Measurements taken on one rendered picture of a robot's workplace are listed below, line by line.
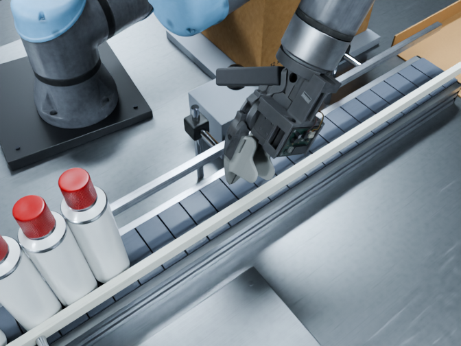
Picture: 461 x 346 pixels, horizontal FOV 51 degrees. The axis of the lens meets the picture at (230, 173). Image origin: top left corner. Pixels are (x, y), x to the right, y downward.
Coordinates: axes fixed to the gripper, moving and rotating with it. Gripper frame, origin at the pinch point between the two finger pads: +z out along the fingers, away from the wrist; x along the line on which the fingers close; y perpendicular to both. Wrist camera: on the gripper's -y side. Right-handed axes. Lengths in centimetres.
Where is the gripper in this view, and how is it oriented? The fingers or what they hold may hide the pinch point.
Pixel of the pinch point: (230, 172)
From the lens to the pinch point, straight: 69.7
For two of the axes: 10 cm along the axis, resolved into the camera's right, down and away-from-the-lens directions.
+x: 6.9, -1.0, 7.1
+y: 6.0, 6.3, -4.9
